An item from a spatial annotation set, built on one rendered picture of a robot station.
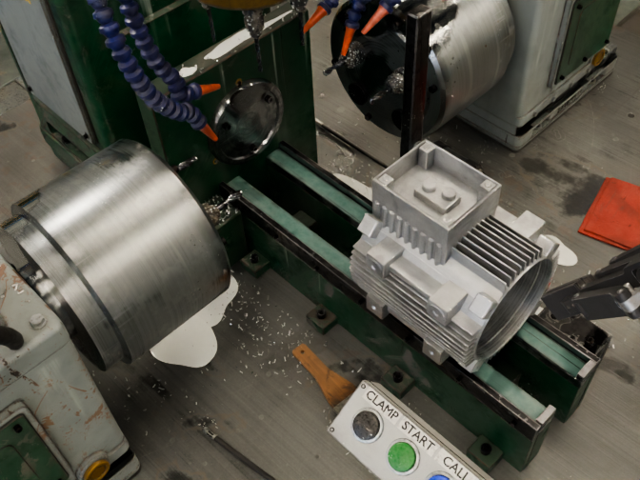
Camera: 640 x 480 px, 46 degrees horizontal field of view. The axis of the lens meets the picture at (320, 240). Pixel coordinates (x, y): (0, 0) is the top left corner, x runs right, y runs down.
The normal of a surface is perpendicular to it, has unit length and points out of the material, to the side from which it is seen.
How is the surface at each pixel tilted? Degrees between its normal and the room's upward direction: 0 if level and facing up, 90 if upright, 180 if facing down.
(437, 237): 90
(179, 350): 0
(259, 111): 90
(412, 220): 90
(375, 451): 32
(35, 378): 89
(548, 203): 0
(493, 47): 70
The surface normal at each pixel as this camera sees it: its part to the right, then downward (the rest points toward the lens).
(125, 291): 0.57, 0.11
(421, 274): -0.04, -0.64
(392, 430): -0.42, -0.25
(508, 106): -0.72, 0.56
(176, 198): 0.33, -0.26
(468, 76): 0.68, 0.42
